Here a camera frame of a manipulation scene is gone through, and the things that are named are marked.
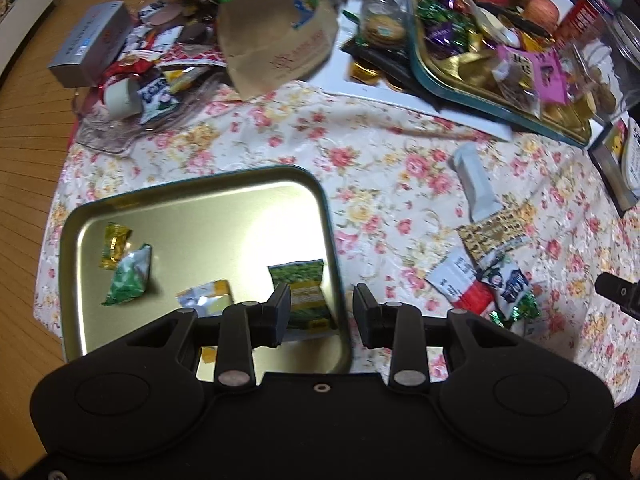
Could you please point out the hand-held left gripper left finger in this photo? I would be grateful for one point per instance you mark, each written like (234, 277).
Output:
(282, 310)

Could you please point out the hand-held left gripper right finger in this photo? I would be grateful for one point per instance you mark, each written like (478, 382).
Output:
(362, 315)

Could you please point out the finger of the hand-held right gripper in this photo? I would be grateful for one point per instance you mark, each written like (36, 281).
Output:
(622, 292)

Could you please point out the green and yellow snack packet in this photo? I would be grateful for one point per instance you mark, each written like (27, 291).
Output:
(305, 285)

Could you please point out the silver and yellow snack packet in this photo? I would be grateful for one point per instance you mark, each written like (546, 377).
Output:
(207, 297)

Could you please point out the red and white snack packet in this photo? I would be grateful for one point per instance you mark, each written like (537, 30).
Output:
(457, 282)

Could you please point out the green foil candy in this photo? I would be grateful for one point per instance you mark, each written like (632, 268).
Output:
(520, 310)

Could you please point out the gold and teal tin tray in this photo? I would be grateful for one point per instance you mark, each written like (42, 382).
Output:
(225, 220)

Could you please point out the blue and white snack packet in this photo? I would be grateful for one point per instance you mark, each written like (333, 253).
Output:
(507, 285)

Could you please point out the leopard print snack packet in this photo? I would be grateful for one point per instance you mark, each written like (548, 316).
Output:
(492, 232)

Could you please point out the white and green snack packet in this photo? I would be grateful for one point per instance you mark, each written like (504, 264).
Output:
(130, 277)

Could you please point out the clear packet of dark snacks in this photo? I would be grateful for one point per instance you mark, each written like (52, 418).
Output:
(517, 90)

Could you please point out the picture card with yellow figure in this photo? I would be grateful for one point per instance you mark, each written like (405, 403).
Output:
(607, 170)

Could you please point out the floral tablecloth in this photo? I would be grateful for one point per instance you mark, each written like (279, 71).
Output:
(375, 185)

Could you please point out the white remote control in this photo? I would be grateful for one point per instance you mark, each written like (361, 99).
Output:
(632, 160)

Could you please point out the grey snack packet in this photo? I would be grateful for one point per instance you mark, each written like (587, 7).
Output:
(475, 180)

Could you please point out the glass jar of walnuts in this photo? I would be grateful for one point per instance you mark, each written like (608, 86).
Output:
(605, 70)

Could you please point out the pink snack packet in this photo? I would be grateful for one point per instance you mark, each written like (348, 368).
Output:
(547, 72)

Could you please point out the large teal and gold tin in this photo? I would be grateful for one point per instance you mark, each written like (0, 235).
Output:
(460, 95)

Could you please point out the small gold foil candy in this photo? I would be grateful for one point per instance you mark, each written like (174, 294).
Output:
(364, 72)

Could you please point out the glass dish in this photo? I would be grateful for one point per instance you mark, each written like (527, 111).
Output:
(105, 137)

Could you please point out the white tape roll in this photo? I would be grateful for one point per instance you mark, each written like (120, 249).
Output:
(122, 97)

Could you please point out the kraft paper bag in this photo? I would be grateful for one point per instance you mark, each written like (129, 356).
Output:
(275, 40)

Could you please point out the red can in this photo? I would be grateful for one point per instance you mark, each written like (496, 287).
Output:
(580, 15)

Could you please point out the pile of mixed snack packets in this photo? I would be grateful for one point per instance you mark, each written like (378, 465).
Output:
(165, 55)

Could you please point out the clear jar of cookies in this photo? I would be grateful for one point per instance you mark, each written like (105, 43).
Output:
(385, 15)

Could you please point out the pile of foil candies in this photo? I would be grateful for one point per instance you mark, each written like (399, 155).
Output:
(445, 20)

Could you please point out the grey cardboard box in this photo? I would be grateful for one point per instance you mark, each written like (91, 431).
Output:
(90, 42)

